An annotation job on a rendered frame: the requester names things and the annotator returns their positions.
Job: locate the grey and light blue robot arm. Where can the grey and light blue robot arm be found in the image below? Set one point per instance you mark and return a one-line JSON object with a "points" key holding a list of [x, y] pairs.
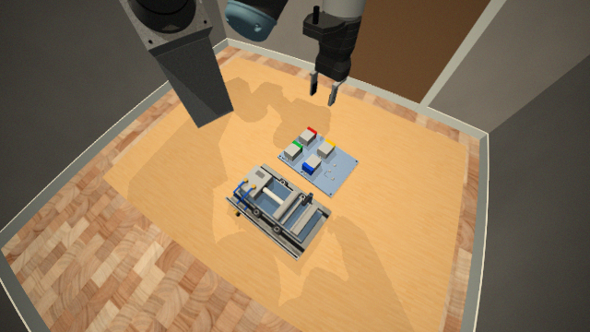
{"points": [[253, 19]]}

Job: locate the beige block with red end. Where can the beige block with red end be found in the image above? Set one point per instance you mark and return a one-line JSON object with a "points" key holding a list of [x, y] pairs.
{"points": [[307, 136]]}

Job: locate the beige block with yellow end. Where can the beige block with yellow end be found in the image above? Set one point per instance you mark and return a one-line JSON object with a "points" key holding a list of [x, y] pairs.
{"points": [[326, 148]]}

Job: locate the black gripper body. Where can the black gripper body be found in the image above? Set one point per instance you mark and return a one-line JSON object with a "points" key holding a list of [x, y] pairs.
{"points": [[339, 18]]}

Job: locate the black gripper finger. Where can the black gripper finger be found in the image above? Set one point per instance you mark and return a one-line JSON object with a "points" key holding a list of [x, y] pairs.
{"points": [[332, 97], [314, 82]]}

